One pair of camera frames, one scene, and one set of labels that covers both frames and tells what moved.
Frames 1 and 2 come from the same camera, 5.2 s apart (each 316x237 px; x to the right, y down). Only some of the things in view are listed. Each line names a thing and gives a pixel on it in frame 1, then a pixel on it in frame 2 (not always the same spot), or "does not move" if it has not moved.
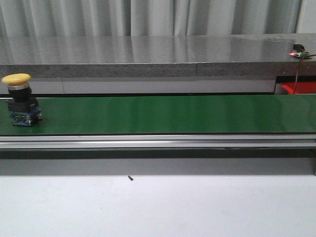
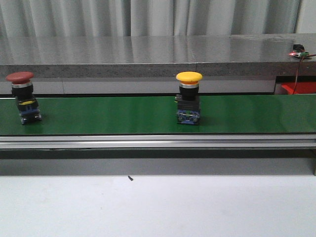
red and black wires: [297, 74] does not move
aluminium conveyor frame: [278, 154] does not move
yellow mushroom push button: [22, 103] to [188, 99]
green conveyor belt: [177, 114] does not move
